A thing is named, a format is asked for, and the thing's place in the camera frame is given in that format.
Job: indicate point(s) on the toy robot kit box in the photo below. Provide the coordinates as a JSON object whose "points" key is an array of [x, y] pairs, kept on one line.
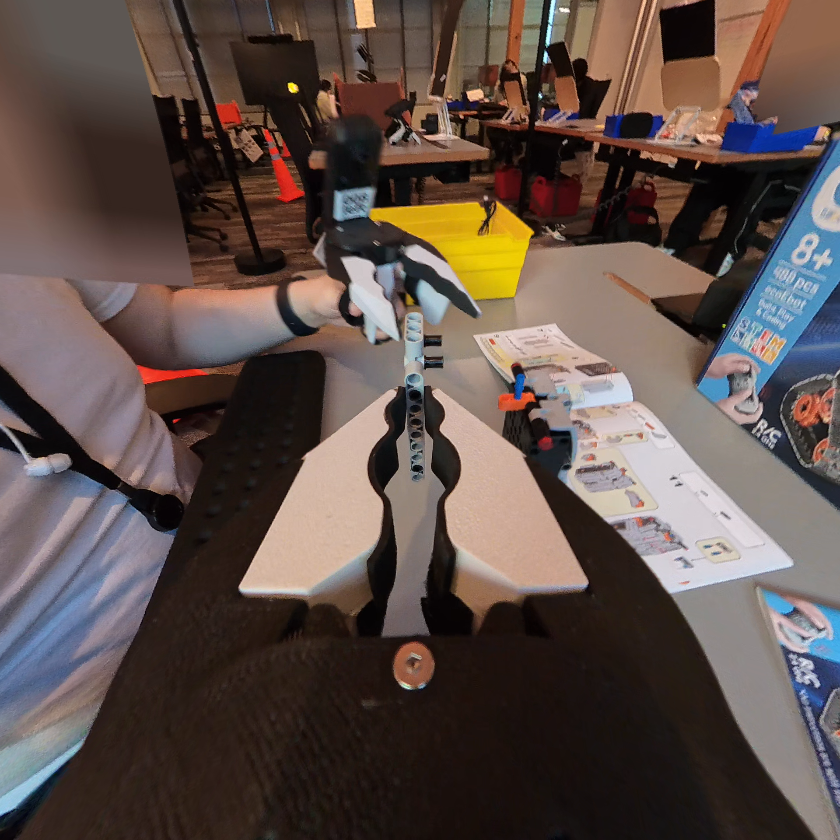
{"points": [[794, 341]]}

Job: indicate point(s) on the black grey robot block assembly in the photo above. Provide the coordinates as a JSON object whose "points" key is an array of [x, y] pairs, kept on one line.
{"points": [[544, 426]]}

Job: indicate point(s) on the person in white shirt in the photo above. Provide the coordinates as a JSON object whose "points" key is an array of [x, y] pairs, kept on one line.
{"points": [[59, 577]]}

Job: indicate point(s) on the black monitor screen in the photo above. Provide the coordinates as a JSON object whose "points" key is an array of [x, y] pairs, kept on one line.
{"points": [[275, 72]]}

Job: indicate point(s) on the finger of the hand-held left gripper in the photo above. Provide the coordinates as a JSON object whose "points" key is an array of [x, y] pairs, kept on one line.
{"points": [[371, 295], [436, 289]]}

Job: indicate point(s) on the person's left forearm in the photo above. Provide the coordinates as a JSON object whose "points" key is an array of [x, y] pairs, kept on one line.
{"points": [[210, 328]]}

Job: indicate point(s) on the red chair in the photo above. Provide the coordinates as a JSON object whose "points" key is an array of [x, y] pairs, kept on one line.
{"points": [[367, 102]]}

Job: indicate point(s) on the orange chair seat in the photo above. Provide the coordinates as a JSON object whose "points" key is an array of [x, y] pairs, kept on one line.
{"points": [[170, 375]]}

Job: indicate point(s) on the grey panel beam assembly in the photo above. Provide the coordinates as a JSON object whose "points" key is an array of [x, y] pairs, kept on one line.
{"points": [[417, 420]]}

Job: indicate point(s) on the grey desk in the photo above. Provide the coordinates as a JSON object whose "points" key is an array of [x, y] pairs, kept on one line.
{"points": [[590, 295]]}

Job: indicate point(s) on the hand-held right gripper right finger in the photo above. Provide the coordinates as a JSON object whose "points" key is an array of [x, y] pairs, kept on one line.
{"points": [[518, 525]]}

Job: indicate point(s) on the person's left hand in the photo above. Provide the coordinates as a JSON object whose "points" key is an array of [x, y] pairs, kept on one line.
{"points": [[321, 302]]}

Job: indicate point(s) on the orange traffic cone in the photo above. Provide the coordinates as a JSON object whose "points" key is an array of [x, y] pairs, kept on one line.
{"points": [[283, 170]]}

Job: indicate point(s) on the blue plastic bin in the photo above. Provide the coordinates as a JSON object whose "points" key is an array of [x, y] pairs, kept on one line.
{"points": [[617, 126], [754, 138]]}

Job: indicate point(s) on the black pole floor stand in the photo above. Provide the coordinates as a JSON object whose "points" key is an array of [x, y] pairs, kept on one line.
{"points": [[223, 151]]}

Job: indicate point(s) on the blue closed booklet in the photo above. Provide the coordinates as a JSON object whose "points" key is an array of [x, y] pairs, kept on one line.
{"points": [[814, 689]]}

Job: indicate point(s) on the black office chair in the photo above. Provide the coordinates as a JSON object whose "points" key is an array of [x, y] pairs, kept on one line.
{"points": [[190, 170]]}

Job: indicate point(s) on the yellow plastic bin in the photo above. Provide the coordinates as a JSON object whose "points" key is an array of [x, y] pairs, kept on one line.
{"points": [[459, 253]]}

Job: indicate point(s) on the white earbud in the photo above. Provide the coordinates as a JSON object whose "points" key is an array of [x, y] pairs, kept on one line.
{"points": [[46, 464]]}

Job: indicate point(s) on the red bag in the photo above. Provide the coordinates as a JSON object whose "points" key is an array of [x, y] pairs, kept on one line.
{"points": [[506, 184], [554, 197]]}

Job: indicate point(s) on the black wristband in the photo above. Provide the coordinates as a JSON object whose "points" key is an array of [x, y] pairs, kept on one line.
{"points": [[292, 312]]}

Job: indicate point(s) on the long background wooden desk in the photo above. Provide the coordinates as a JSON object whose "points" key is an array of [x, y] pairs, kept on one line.
{"points": [[656, 148]]}

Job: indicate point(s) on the open instruction booklet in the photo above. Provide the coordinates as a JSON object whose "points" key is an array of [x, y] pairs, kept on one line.
{"points": [[689, 512]]}

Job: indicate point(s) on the black box device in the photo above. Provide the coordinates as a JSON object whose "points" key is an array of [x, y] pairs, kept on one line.
{"points": [[695, 308]]}

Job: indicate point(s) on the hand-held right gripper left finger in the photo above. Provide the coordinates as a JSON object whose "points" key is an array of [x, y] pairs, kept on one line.
{"points": [[315, 525]]}

